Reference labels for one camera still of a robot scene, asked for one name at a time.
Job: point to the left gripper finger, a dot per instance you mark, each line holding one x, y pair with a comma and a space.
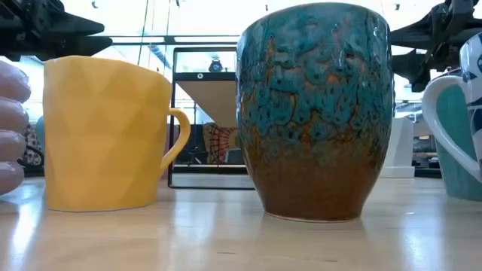
79, 26
86, 46

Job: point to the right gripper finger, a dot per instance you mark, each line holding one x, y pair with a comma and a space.
420, 66
414, 37

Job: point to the white mug blue pattern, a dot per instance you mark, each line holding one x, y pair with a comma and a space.
475, 75

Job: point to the yellow faceted mug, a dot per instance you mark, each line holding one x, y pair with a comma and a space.
101, 131

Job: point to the lilac ribbed mug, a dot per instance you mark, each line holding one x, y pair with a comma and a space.
11, 124

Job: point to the light blue mug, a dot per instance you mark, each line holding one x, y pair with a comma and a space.
40, 131

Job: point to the teal brown glazed mug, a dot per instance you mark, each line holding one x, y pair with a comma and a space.
316, 113

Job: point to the teal mug white inside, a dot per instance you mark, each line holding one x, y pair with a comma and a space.
455, 184

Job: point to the brown white patterned cloth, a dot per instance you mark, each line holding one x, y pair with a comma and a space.
32, 139

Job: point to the white plant saucer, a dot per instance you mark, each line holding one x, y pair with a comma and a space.
397, 172

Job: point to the orange mandala tapestry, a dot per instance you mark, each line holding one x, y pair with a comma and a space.
222, 143

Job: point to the wooden shelf black frame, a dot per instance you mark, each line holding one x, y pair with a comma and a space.
214, 101

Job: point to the black aluminium table frame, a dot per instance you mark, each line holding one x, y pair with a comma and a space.
207, 170

